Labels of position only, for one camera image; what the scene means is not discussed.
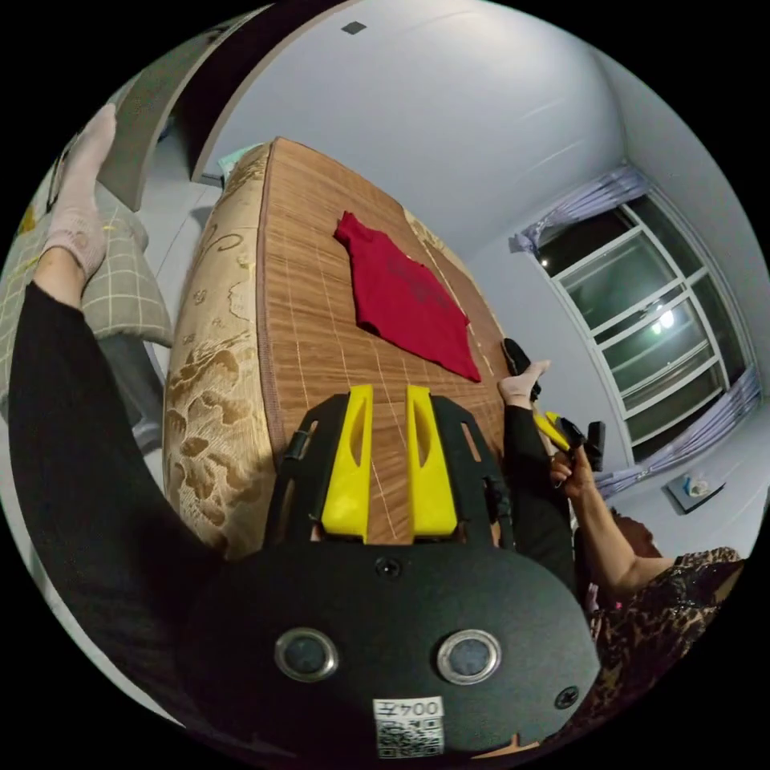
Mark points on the bed with woven mat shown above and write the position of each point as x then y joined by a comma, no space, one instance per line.
301,313

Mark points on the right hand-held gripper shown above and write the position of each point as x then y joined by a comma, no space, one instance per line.
573,434

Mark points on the checked grey cushion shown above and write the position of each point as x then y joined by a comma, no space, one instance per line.
126,289

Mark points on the person's body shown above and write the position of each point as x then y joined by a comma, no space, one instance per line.
90,451

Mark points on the red short sleeve shirt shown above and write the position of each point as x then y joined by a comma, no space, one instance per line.
409,301

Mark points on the person's right forearm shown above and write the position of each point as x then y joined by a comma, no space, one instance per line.
609,541

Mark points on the window with white frame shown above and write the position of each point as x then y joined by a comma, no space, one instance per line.
637,283

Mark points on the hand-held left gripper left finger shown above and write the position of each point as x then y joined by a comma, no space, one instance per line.
348,469

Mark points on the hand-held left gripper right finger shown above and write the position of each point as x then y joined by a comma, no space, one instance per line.
431,475

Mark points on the purple curtain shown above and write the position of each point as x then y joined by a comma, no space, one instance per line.
716,415
586,201

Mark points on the person's right hand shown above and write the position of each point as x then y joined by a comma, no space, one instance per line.
574,475

